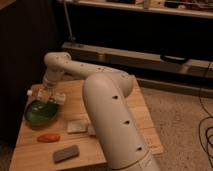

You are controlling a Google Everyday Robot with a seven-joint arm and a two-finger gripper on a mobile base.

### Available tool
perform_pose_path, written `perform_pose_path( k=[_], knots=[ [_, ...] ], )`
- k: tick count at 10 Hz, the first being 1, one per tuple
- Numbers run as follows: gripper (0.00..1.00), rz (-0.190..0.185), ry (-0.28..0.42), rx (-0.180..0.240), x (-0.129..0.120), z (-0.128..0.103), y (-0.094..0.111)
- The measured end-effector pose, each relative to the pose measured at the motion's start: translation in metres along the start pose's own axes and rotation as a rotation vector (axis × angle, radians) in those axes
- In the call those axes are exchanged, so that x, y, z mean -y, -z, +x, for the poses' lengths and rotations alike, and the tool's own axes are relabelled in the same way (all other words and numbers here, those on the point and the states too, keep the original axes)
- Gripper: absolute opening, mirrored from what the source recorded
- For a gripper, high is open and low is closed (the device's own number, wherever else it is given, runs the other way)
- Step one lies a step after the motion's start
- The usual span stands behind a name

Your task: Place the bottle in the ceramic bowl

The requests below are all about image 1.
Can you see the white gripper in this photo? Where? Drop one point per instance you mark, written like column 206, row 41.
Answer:
column 48, row 84

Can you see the clear plastic bottle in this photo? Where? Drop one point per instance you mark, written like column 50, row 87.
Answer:
column 47, row 95

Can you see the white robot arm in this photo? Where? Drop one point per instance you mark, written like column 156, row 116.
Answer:
column 104, row 94

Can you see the green ceramic bowl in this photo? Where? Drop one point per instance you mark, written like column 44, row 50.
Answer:
column 39, row 113

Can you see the beige square sponge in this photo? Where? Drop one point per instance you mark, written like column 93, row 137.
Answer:
column 76, row 126

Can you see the red oval object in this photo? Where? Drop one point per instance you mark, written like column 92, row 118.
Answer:
column 48, row 138

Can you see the grey sponge block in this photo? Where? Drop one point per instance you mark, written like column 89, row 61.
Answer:
column 66, row 153

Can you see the thin metal rod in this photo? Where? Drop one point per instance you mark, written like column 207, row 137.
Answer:
column 71, row 36

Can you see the upper shelf with clutter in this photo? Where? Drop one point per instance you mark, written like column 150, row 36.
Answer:
column 144, row 7

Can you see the long metal shelf rail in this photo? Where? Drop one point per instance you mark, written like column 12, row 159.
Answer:
column 136, row 59

